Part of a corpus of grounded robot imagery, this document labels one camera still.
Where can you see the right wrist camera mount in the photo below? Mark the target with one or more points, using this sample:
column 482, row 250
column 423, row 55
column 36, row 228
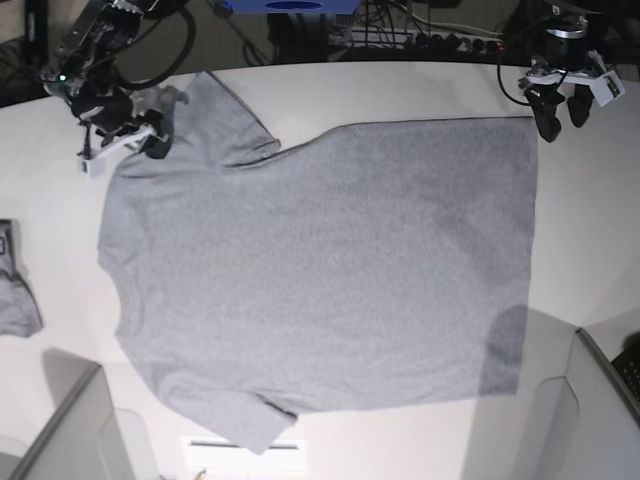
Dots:
column 92, row 161

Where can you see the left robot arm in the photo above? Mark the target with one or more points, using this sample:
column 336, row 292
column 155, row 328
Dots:
column 559, row 33

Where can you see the blue box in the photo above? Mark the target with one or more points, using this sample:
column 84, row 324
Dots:
column 292, row 6

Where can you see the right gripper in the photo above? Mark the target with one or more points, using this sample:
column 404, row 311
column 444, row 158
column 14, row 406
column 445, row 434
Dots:
column 114, row 112

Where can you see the grey T-shirt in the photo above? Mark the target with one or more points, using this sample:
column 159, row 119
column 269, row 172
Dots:
column 379, row 265

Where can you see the black keyboard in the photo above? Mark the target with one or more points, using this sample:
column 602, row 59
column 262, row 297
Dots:
column 627, row 366

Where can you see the grey left partition panel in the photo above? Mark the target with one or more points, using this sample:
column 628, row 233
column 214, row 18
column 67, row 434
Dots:
column 87, row 437

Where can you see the white slotted plate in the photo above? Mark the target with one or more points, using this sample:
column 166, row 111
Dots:
column 216, row 455

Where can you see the folded grey garment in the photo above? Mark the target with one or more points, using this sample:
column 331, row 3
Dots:
column 20, row 315

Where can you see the white power strip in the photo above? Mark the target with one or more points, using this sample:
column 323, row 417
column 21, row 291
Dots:
column 380, row 37

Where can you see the grey right partition panel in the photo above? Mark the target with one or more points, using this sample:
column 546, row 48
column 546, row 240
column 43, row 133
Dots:
column 583, row 424

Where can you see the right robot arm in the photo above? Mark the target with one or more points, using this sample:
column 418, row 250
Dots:
column 84, row 73

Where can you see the grey partition panel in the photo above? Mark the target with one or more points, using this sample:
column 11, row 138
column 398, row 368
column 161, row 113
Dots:
column 87, row 437
column 583, row 424

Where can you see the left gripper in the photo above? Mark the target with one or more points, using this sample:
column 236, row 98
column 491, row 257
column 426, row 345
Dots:
column 544, row 101

